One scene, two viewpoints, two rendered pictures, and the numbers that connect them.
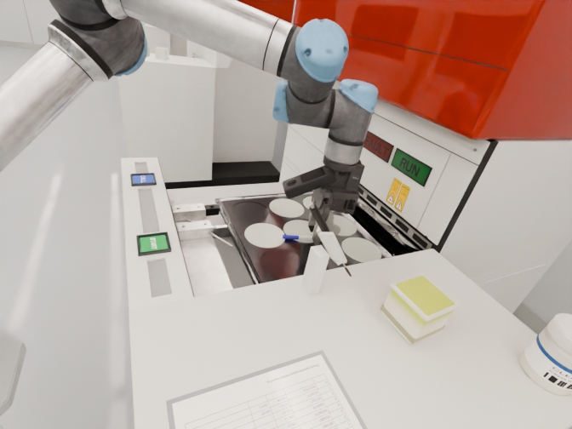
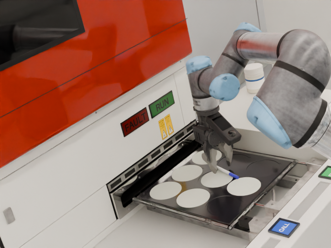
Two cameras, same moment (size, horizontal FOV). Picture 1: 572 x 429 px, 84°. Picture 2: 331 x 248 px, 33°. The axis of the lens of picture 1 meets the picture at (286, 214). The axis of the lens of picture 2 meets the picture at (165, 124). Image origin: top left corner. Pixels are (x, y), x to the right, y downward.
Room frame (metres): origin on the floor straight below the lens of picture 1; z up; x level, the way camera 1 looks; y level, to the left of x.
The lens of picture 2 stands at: (1.17, 1.37, 1.79)
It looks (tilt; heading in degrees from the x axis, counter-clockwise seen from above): 24 degrees down; 255
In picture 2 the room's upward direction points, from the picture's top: 13 degrees counter-clockwise
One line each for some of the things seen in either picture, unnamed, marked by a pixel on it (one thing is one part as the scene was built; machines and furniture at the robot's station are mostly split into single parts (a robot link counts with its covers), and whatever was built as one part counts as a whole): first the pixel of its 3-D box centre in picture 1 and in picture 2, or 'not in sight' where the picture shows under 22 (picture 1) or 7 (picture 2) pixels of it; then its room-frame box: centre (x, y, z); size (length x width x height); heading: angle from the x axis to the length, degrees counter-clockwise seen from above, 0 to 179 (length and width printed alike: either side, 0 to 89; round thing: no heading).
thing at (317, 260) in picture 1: (326, 258); not in sight; (0.42, -0.08, 1.03); 0.06 x 0.04 x 0.13; 120
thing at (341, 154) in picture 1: (342, 149); (205, 101); (0.65, -0.09, 1.14); 0.08 x 0.08 x 0.05
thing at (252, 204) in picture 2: (236, 239); (265, 192); (0.59, 0.10, 0.90); 0.38 x 0.01 x 0.01; 30
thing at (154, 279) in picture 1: (150, 235); (313, 221); (0.56, 0.30, 0.89); 0.55 x 0.09 x 0.14; 30
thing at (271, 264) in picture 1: (303, 230); (214, 179); (0.68, -0.05, 0.90); 0.34 x 0.34 x 0.01; 30
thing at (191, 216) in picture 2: (276, 196); (178, 212); (0.84, 0.04, 0.90); 0.37 x 0.01 x 0.01; 120
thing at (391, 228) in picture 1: (364, 219); (160, 170); (0.80, -0.23, 0.89); 0.44 x 0.02 x 0.10; 30
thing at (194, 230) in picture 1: (194, 230); (281, 210); (0.60, 0.21, 0.89); 0.08 x 0.03 x 0.03; 120
